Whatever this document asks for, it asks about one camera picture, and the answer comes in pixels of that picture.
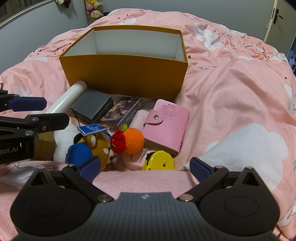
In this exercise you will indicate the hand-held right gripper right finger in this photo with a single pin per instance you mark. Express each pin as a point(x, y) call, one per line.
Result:
point(201, 169)

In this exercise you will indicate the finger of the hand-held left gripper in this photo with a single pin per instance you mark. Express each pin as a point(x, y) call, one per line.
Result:
point(46, 120)
point(27, 103)

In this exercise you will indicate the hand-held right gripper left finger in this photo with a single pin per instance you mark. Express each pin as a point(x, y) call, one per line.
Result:
point(89, 168)

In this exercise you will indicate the brown plush dog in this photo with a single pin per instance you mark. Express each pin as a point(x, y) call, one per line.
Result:
point(99, 146)

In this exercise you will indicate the white box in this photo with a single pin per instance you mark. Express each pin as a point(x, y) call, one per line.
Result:
point(69, 95)

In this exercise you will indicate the blue hang tag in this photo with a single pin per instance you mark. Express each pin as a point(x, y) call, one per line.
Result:
point(92, 129)

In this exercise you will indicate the dark grey box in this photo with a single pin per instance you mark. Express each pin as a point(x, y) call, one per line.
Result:
point(92, 104)

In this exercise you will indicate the yellow cardboard box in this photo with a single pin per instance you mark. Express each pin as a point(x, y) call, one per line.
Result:
point(124, 74)

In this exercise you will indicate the small gold box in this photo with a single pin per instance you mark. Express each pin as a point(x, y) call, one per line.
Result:
point(45, 146)

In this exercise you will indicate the yellow tape measure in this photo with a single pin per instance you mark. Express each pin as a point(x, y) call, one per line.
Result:
point(161, 160)

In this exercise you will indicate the pink snap card holder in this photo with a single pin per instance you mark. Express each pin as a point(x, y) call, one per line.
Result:
point(166, 129)

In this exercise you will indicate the orange crochet ball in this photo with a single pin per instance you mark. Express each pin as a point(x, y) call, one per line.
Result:
point(134, 140)

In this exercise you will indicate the purple printed card box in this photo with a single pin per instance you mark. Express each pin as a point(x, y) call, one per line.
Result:
point(120, 113)

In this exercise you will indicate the pink printed blanket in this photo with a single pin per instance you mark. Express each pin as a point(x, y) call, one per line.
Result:
point(231, 92)

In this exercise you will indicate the dark window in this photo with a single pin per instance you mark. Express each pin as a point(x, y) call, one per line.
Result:
point(20, 9)

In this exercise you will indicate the column of plush toys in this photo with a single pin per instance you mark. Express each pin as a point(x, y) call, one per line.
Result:
point(94, 10)

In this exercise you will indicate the white door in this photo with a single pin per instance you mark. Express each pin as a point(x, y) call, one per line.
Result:
point(269, 20)

